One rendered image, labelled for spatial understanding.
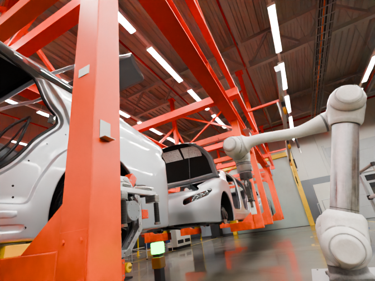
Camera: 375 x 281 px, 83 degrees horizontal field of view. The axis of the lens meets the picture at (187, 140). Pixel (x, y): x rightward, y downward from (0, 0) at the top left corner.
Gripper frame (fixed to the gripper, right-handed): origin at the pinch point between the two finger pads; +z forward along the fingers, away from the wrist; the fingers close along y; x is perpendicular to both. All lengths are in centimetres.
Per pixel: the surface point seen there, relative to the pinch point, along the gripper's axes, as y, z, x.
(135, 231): 7, 4, 88
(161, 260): -53, 16, 29
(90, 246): -72, 8, 45
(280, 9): 549, -691, -165
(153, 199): 1, -15, 67
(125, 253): -6, 17, 87
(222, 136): 351, -188, 89
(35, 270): -72, 14, 72
